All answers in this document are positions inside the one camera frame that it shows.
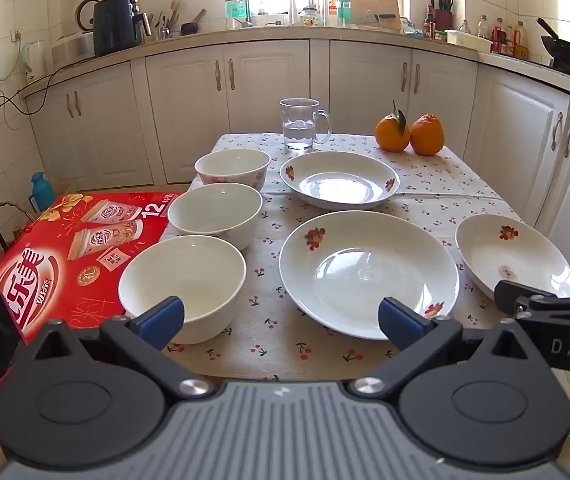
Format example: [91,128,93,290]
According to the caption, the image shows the beige kitchen countertop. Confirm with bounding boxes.
[20,22,570,111]

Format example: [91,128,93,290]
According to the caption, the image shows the stained white fruit print plate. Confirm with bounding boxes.
[455,214,570,311]

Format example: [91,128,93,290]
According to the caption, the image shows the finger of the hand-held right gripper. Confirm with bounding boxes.
[494,280,570,321]

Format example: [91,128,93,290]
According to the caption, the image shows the metal kitchen faucet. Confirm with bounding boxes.
[212,0,253,28]

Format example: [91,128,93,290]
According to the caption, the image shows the blue thermos jug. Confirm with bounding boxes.
[31,171,56,212]

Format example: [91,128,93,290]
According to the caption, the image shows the white rice cooker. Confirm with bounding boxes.
[52,32,96,66]

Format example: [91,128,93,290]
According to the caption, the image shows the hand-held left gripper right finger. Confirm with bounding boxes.
[347,296,541,404]

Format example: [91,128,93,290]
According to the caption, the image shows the wooden cutting board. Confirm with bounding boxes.
[340,0,402,31]

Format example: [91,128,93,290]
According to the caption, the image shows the utensil holder with utensils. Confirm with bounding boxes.
[147,0,181,41]

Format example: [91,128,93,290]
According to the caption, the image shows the red label bottle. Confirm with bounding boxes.
[492,17,508,54]

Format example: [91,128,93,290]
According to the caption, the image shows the clear glass mug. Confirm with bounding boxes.
[279,98,332,153]

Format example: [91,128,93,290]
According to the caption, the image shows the white plastic tray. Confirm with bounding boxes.
[446,30,492,53]

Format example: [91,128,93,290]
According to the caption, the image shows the cherry print tablecloth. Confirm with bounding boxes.
[162,132,570,386]

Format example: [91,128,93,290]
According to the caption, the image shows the small black pot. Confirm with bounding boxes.
[181,9,208,36]

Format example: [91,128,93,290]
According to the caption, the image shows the yellow oil bottle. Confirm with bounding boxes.
[512,21,528,59]

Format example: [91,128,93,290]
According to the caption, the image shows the red printed cardboard box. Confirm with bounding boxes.
[0,191,186,386]

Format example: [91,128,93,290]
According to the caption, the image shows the bumpy orange without leaf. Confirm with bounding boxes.
[409,113,446,157]

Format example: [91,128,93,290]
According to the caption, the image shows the dark red knife block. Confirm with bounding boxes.
[429,0,455,32]

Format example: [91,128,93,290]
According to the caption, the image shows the orange with green leaf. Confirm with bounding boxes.
[374,100,412,153]

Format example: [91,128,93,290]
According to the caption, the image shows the black air fryer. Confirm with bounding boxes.
[93,0,152,57]

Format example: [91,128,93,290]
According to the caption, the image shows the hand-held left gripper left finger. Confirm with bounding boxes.
[27,296,216,404]

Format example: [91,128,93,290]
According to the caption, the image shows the white electric kettle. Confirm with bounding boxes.
[22,40,48,85]

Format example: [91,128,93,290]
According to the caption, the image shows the plain white bowl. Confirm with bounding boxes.
[118,234,248,346]

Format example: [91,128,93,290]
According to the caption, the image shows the white pink floral bowl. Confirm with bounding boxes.
[194,148,272,195]
[167,182,264,252]

